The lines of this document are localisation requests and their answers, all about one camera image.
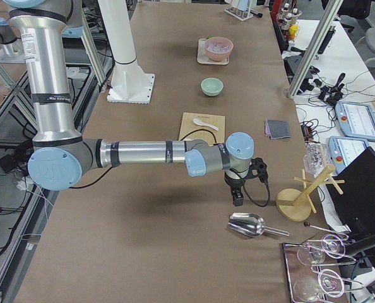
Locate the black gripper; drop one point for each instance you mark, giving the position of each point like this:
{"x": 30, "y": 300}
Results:
{"x": 233, "y": 184}

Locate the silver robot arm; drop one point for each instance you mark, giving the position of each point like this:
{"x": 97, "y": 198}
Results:
{"x": 61, "y": 154}

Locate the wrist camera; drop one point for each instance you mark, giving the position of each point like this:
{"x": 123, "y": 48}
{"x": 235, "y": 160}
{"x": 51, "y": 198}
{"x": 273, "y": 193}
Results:
{"x": 259, "y": 169}

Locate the grey folded cloth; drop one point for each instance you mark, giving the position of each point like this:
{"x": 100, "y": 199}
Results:
{"x": 277, "y": 129}

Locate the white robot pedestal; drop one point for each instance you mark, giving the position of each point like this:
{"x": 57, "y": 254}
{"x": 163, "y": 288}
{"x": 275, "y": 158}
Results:
{"x": 129, "y": 83}

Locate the mint green bowl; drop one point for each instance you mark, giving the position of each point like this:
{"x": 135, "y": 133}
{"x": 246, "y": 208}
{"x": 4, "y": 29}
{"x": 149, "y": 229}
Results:
{"x": 211, "y": 86}

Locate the aluminium frame post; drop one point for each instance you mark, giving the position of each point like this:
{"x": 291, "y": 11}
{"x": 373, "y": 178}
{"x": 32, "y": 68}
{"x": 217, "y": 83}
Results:
{"x": 314, "y": 45}

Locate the pink bowl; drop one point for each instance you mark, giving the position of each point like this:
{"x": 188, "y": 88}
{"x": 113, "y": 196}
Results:
{"x": 218, "y": 57}

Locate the metal ice scoop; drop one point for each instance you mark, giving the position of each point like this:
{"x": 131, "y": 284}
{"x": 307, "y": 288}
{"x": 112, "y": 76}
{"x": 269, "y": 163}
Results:
{"x": 252, "y": 225}

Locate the wooden mug tree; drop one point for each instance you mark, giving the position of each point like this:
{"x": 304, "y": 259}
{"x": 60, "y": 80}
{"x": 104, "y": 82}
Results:
{"x": 297, "y": 205}

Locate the beige plastic tray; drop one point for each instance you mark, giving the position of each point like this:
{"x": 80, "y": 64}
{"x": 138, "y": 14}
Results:
{"x": 202, "y": 57}

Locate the pastel cup rack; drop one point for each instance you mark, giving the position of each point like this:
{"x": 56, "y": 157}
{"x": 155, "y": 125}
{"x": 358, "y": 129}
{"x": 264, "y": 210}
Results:
{"x": 242, "y": 9}

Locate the blue teach pendant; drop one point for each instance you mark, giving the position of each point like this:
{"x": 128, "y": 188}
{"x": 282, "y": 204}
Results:
{"x": 356, "y": 120}
{"x": 343, "y": 150}

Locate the black monitor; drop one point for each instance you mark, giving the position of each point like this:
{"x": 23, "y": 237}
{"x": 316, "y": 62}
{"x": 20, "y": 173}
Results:
{"x": 355, "y": 207}

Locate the white ceramic spoon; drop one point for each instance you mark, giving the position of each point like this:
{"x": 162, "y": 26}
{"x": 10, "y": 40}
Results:
{"x": 199, "y": 122}

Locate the clear ice cubes pile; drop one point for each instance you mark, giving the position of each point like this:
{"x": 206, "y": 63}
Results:
{"x": 219, "y": 48}

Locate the bamboo cutting board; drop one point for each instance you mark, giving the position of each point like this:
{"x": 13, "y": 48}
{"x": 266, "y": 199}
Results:
{"x": 189, "y": 130}

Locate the wire glass rack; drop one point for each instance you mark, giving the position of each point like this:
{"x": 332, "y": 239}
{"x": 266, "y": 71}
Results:
{"x": 312, "y": 269}

